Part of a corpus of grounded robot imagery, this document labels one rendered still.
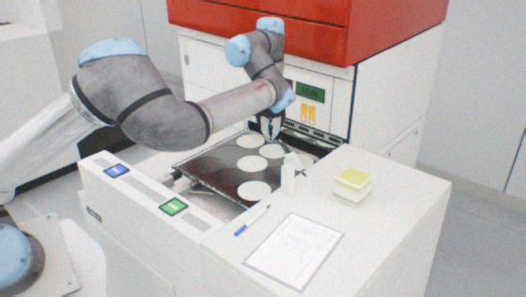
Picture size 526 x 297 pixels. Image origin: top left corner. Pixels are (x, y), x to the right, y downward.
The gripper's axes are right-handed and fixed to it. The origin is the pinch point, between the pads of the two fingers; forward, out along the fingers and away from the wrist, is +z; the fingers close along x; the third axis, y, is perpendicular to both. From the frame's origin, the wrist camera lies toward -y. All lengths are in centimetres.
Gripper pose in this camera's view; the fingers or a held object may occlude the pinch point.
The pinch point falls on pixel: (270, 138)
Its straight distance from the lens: 130.9
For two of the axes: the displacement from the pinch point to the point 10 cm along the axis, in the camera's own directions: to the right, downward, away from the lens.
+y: -0.6, -5.0, 8.6
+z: 0.0, 8.7, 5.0
